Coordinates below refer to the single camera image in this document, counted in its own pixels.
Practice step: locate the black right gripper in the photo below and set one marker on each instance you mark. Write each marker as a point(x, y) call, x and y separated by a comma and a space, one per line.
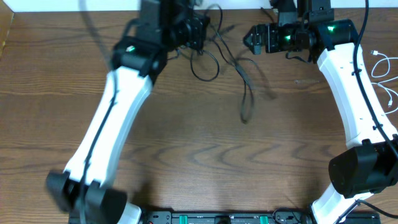
point(257, 31)

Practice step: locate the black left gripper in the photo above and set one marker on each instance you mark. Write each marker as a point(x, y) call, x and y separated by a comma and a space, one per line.
point(199, 23)

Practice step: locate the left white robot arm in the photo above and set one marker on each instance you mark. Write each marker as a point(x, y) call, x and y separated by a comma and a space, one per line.
point(84, 189)

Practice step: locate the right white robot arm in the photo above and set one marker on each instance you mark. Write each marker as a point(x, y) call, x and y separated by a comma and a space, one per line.
point(369, 164)

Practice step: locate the cardboard box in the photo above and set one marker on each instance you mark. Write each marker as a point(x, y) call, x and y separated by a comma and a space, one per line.
point(6, 19)

